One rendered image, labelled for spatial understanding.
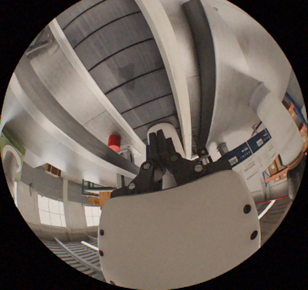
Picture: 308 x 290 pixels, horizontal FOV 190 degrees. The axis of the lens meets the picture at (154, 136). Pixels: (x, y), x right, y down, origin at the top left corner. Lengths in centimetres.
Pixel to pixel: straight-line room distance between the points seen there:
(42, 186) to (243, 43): 577
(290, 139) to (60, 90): 45
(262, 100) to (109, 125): 36
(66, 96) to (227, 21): 29
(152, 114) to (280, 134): 27
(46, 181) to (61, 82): 553
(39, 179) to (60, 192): 134
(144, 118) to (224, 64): 15
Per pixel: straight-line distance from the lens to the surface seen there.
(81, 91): 20
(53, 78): 22
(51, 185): 577
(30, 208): 559
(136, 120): 15
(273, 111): 26
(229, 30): 17
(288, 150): 26
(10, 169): 68
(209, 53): 16
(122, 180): 30
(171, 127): 16
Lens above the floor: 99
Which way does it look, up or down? 36 degrees down
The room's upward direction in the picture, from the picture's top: 167 degrees clockwise
